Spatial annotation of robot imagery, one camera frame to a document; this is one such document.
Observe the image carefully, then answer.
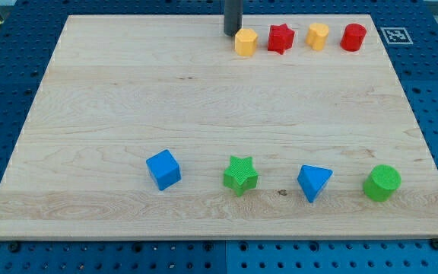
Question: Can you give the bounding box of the red cylinder block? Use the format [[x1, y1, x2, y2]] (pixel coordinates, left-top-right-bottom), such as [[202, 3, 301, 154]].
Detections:
[[340, 24, 367, 52]]

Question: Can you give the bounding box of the green star block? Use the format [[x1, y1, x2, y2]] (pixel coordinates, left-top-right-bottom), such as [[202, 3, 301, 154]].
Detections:
[[223, 155, 259, 196]]

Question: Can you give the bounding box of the green cylinder block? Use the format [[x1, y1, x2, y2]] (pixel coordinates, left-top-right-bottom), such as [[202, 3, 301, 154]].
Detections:
[[363, 164, 402, 202]]

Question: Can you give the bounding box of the white fiducial marker tag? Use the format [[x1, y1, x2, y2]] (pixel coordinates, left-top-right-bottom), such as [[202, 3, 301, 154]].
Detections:
[[380, 27, 413, 45]]

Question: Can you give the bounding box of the blue triangle block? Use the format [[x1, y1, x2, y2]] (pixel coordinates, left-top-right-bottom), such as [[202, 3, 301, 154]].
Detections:
[[297, 164, 333, 203]]

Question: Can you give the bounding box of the light wooden board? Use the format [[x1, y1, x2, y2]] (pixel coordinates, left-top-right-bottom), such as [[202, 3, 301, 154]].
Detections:
[[0, 14, 438, 241]]

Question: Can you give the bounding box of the blue cube block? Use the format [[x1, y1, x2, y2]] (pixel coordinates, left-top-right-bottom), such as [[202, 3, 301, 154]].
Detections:
[[146, 149, 182, 191]]

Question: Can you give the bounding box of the yellow heart block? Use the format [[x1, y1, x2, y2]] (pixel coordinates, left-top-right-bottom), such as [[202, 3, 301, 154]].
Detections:
[[305, 23, 329, 51]]

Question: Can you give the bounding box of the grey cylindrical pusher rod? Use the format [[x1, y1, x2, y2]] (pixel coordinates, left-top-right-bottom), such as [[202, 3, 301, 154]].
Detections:
[[224, 0, 243, 37]]

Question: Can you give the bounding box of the red star block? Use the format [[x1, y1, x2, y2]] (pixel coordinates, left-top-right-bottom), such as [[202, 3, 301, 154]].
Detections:
[[267, 24, 295, 55]]

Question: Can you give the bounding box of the yellow hexagon block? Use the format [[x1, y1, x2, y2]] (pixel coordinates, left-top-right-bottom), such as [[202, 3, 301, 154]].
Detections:
[[234, 28, 258, 56]]

